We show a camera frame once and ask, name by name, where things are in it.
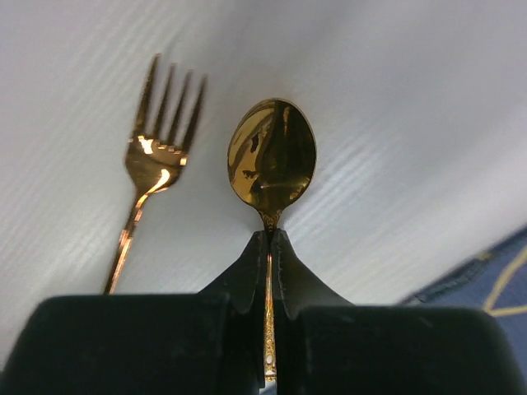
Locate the blue embroidered cloth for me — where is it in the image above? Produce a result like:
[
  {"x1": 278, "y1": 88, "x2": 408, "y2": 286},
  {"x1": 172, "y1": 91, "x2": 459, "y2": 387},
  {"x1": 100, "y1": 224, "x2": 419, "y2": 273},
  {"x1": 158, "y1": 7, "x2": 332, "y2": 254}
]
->
[{"x1": 401, "y1": 229, "x2": 526, "y2": 318}]

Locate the gold spoon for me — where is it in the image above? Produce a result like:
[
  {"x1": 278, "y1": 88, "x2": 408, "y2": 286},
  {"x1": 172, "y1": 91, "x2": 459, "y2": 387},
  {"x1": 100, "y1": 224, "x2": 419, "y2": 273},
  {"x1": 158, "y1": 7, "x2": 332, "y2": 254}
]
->
[{"x1": 227, "y1": 98, "x2": 316, "y2": 386}]

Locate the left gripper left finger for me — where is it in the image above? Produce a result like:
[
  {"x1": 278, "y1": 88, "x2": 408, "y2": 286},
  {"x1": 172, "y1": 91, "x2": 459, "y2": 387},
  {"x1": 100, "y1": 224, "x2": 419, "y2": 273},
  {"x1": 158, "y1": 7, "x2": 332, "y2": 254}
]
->
[{"x1": 1, "y1": 231, "x2": 268, "y2": 394}]

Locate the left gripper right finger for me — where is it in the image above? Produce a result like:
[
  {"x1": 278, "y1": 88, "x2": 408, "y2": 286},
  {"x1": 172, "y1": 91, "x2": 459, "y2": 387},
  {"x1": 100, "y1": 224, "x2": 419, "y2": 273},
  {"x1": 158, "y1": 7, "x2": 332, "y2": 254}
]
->
[{"x1": 269, "y1": 230, "x2": 526, "y2": 394}]

